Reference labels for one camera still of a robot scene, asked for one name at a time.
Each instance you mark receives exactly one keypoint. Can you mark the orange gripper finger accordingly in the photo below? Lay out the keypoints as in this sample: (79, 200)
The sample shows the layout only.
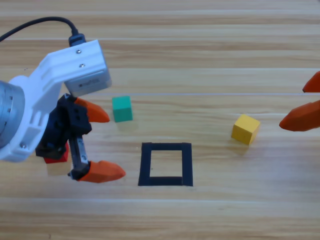
(302, 117)
(313, 85)

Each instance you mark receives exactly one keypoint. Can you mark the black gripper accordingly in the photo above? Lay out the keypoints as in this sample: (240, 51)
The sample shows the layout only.
(72, 120)

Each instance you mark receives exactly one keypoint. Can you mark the green wooden cube block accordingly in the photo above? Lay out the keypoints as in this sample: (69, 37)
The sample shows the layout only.
(122, 110)

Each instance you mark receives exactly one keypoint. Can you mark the red wooden cube block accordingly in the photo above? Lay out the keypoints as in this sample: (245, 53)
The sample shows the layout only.
(63, 157)

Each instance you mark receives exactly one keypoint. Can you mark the yellow wooden cube block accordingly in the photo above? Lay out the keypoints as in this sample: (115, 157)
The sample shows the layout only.
(245, 130)

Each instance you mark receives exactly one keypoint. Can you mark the black tape square outline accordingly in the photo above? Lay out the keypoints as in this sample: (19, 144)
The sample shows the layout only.
(165, 181)

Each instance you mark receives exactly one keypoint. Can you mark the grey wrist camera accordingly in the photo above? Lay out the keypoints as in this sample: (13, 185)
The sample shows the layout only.
(87, 83)

